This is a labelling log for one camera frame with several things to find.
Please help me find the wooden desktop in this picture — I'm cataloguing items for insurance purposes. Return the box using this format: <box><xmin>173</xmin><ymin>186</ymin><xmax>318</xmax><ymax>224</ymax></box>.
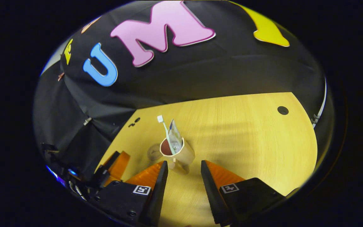
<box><xmin>96</xmin><ymin>92</ymin><xmax>318</xmax><ymax>227</ymax></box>

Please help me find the white toothbrush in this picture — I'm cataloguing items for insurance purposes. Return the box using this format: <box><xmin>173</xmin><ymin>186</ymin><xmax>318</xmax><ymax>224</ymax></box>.
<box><xmin>157</xmin><ymin>115</ymin><xmax>173</xmax><ymax>152</ymax></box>

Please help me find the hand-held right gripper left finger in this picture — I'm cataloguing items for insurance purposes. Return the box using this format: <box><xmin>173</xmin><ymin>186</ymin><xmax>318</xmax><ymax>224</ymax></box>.
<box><xmin>94</xmin><ymin>161</ymin><xmax>169</xmax><ymax>226</ymax></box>

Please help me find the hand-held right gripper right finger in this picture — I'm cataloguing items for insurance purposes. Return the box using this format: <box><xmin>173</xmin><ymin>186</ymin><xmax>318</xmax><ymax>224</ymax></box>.
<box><xmin>200</xmin><ymin>160</ymin><xmax>286</xmax><ymax>226</ymax></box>

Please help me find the black backdrop cloth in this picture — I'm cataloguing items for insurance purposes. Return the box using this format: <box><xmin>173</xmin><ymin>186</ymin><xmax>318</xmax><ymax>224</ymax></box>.
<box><xmin>33</xmin><ymin>0</ymin><xmax>327</xmax><ymax>189</ymax></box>

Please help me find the white toothpaste tube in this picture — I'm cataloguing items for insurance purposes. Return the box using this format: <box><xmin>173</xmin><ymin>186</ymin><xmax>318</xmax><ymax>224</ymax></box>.
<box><xmin>168</xmin><ymin>119</ymin><xmax>184</xmax><ymax>155</ymax></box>

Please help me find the beige cup with pink inside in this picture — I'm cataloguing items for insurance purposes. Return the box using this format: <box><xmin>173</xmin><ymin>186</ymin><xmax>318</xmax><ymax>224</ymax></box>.
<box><xmin>159</xmin><ymin>138</ymin><xmax>195</xmax><ymax>174</ymax></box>

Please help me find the round wooden coaster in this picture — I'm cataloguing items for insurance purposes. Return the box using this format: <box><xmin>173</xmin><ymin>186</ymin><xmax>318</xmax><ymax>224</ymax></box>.
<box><xmin>147</xmin><ymin>144</ymin><xmax>164</xmax><ymax>161</ymax></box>

